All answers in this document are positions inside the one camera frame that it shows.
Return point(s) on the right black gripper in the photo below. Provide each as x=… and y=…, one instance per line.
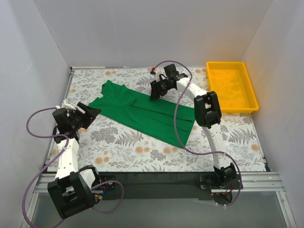
x=155, y=89

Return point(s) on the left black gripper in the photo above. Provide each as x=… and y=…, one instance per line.
x=83, y=113

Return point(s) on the green t shirt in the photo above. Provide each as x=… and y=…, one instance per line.
x=137, y=111

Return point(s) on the yellow plastic tray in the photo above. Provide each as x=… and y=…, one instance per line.
x=232, y=84

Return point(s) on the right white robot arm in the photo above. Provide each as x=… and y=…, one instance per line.
x=207, y=114

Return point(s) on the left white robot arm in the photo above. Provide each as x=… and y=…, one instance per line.
x=70, y=190

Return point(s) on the floral table mat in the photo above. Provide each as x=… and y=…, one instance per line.
x=111, y=146

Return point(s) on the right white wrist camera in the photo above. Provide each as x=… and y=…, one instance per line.
x=156, y=73

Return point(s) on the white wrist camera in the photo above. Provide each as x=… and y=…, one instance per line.
x=67, y=105
x=156, y=73

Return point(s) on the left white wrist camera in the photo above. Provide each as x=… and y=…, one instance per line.
x=67, y=105

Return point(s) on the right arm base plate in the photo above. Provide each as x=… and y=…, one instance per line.
x=210, y=181

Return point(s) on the aluminium frame rail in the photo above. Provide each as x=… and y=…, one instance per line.
x=252, y=182

